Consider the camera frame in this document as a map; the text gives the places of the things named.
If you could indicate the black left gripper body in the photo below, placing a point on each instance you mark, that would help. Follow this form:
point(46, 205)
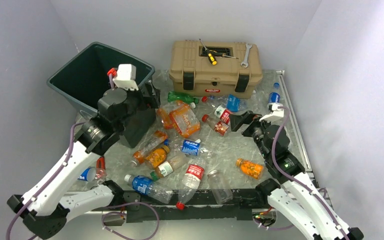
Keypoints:
point(136, 102)

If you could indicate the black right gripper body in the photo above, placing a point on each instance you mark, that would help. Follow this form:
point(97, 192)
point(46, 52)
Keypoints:
point(255, 129)

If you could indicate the small red cap bottle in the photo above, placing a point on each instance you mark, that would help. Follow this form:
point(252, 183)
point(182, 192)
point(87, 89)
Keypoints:
point(216, 124)

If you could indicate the large orange label bottle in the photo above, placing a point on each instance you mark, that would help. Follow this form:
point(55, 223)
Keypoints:
point(184, 120)

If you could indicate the crushed Pepsi bottle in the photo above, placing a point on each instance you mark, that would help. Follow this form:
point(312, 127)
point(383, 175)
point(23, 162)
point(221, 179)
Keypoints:
point(188, 147)

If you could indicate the clear plastic jar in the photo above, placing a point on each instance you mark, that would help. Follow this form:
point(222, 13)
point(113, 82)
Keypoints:
point(219, 186)

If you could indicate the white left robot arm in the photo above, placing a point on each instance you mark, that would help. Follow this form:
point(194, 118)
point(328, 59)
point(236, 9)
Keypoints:
point(45, 208)

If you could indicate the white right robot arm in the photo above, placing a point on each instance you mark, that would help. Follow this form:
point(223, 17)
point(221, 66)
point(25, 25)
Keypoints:
point(290, 189)

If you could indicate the dark green plastic bin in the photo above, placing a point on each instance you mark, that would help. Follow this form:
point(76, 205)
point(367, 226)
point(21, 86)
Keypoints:
point(83, 80)

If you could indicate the crushed blue label bottle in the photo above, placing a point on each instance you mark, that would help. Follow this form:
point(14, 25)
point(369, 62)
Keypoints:
point(231, 102)

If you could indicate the green plastic bottle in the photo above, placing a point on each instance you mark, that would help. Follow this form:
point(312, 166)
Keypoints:
point(186, 98)

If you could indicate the crushed orange label bottle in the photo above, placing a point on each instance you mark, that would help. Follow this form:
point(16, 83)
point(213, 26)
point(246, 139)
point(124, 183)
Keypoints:
point(163, 113)

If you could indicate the blue label bottle far right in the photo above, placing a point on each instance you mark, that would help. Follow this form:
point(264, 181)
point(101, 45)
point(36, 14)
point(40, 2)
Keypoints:
point(274, 97)

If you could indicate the orange juice bottle right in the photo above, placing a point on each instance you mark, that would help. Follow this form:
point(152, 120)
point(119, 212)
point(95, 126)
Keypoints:
point(250, 168)

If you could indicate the tan plastic toolbox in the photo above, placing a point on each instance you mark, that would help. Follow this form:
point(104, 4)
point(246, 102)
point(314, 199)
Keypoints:
point(192, 73)

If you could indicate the clear bottle orange label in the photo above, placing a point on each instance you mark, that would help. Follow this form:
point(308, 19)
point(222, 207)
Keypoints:
point(157, 138)

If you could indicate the silver open-end wrench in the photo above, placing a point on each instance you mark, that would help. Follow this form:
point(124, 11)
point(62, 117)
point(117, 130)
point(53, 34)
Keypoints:
point(245, 62)

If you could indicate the orange juice bottle gold cap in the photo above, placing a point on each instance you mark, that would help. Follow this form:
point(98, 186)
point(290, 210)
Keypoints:
point(157, 157)

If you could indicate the clear bottle red label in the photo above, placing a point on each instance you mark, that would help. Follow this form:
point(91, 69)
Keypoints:
point(190, 181)

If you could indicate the yellow black screwdriver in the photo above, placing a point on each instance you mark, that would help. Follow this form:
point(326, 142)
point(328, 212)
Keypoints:
point(209, 54)

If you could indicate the thin dark screwdriver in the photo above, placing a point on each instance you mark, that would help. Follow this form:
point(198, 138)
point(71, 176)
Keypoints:
point(221, 54)

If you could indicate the Pepsi bottle at left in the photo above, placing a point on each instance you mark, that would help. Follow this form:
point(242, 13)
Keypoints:
point(88, 175)

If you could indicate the blue label water bottle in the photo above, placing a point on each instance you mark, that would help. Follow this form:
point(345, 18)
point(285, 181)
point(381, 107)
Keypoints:
point(150, 188)

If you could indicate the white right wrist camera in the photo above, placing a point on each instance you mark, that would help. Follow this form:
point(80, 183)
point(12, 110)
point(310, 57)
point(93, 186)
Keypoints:
point(276, 112)

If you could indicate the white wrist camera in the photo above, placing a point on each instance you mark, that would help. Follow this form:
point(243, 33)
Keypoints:
point(123, 77)
point(276, 112)

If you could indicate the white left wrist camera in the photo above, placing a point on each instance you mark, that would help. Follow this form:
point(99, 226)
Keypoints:
point(123, 77)

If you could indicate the red handle adjustable wrench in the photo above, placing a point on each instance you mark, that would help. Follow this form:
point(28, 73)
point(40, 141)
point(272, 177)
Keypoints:
point(100, 168)

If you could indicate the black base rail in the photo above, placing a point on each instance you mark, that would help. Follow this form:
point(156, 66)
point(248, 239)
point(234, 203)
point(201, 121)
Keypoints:
point(246, 203)

